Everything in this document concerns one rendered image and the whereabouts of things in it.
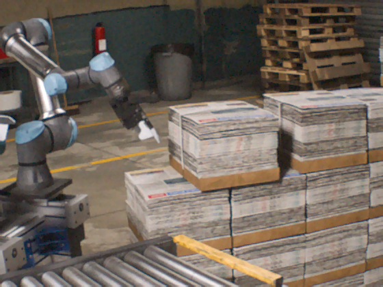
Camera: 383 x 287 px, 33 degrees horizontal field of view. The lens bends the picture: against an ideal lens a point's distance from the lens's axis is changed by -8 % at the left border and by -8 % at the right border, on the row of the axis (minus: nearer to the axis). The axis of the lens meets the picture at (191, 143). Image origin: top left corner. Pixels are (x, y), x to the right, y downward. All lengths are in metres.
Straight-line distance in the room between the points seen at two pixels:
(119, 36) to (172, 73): 0.94
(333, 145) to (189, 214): 0.58
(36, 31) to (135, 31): 7.15
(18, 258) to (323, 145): 1.14
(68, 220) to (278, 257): 0.77
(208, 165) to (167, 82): 7.16
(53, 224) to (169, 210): 0.47
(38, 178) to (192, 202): 0.59
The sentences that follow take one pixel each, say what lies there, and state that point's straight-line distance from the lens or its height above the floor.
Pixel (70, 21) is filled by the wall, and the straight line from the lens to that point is 9.26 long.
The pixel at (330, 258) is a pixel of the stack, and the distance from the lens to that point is 2.63.
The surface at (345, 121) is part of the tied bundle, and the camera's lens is 2.50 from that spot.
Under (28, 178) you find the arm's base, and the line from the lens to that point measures 2.51.
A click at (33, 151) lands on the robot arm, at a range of 2.50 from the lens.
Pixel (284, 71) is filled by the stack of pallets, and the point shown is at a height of 0.41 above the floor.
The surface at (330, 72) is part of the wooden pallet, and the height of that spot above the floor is 0.43.
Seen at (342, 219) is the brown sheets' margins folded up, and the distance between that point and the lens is 2.59.
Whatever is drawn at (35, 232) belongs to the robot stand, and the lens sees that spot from 2.46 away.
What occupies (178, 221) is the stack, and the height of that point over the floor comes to 0.74.
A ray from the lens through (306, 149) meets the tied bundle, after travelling 2.44.
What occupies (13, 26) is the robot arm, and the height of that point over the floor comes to 1.42.
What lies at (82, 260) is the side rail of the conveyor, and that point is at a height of 0.80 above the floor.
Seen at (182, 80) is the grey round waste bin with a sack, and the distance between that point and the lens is 9.40.
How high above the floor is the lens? 1.49
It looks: 13 degrees down
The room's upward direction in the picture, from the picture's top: 3 degrees counter-clockwise
